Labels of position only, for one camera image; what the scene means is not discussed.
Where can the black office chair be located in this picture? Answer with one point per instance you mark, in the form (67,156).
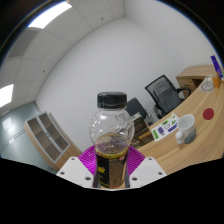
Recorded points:
(136,107)

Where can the grey mesh armrest office chair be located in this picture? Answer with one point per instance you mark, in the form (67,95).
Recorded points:
(165,95)

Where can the white leaflet with green print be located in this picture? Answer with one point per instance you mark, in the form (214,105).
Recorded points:
(165,127)

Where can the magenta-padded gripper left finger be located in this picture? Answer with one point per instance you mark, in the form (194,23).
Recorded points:
(76,172)

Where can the white and grey mug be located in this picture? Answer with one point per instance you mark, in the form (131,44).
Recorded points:
(187,128)

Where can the purple standing card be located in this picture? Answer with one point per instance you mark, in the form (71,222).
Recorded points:
(216,66)

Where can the flat round red coaster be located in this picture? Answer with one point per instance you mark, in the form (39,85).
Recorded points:
(208,114)

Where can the wooden glass-door shelf cabinet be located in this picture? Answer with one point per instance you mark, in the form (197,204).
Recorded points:
(50,140)

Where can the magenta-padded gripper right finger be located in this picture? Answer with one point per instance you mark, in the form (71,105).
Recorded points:
(146,172)

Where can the clear bottle with dark drink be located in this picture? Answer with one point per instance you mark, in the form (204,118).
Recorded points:
(111,133)

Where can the wooden side desk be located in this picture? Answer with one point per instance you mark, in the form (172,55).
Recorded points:
(193,75)

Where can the round grey disc pad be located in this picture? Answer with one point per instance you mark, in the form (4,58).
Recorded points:
(207,85)

